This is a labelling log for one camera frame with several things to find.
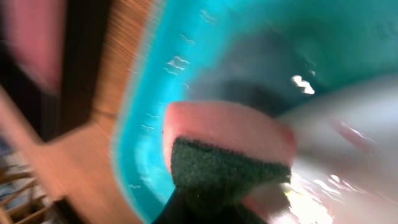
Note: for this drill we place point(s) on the dark green sponge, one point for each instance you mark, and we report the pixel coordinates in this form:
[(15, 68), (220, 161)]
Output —
[(222, 154)]

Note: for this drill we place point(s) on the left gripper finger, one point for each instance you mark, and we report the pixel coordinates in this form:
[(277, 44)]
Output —
[(176, 211)]

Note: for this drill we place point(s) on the teal plastic tray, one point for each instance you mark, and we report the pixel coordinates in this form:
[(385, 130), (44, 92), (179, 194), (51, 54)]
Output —
[(272, 56)]

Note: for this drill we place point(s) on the light blue plate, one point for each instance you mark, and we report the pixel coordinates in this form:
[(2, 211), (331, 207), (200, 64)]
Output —
[(345, 170)]

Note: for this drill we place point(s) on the dark red sponge tray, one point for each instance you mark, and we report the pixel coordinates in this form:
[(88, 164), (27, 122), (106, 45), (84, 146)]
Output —
[(50, 59)]

